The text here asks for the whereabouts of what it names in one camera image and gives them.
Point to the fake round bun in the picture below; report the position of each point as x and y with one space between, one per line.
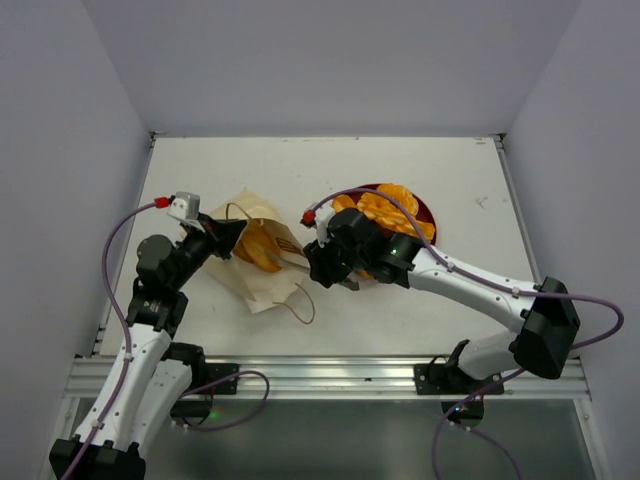
252 246

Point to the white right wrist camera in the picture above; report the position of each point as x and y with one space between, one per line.
317 217

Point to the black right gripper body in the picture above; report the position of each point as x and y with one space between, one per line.
324 260

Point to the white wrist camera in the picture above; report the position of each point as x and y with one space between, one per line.
182 206
317 217

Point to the metal tongs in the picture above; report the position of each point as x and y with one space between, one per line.
299 263

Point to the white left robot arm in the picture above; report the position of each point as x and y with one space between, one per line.
151 370

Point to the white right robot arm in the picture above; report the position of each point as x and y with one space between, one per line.
540 321

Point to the fake braided orange bread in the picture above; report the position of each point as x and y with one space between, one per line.
343 202

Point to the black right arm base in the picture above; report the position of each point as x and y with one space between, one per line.
444 379

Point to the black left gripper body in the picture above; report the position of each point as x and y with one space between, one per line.
195 247

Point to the dark red round plate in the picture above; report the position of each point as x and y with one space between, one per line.
421 213

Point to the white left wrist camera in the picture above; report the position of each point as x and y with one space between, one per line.
182 206

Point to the fake twisted glazed bread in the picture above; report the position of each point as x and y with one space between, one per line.
387 215

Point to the white paper bag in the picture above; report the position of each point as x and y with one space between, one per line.
260 290

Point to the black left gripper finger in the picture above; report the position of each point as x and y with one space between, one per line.
215 227
225 244

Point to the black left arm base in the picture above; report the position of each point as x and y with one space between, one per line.
201 407

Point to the aluminium mounting rail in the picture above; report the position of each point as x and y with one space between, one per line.
386 378

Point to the fake orange ring donut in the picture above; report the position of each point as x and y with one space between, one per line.
401 194

